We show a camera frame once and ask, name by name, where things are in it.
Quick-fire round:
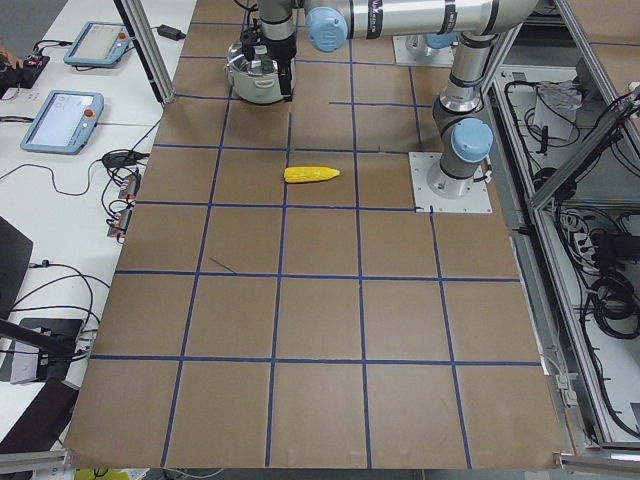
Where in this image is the black cable bundle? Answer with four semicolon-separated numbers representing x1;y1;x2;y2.
579;272;640;341

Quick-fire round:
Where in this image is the blue teach pendant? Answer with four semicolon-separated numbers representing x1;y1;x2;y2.
20;90;104;155
63;21;131;68

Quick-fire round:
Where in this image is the aluminium frame post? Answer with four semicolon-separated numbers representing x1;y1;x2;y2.
113;0;175;105

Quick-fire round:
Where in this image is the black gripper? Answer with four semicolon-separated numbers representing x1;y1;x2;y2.
263;33;297;102

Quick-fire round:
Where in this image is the upper blue teach pendant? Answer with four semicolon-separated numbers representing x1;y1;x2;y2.
63;21;131;68

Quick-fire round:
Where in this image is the yellow corn cob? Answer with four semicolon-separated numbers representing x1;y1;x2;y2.
283;166;341;184

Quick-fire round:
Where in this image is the black power adapter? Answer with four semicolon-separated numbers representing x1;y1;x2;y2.
157;24;185;41

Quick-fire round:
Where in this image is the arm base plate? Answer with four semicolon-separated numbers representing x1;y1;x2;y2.
409;152;493;215
393;35;457;68

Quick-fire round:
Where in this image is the black monitor stand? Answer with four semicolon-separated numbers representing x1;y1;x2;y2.
1;318;83;390

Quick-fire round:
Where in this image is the lower blue teach pendant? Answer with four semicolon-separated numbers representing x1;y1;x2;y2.
20;90;104;155

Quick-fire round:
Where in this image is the usb hub strip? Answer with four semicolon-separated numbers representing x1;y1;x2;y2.
103;168;142;244

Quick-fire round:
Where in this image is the pale green steel pot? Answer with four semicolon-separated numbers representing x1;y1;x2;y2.
225;41;284;104

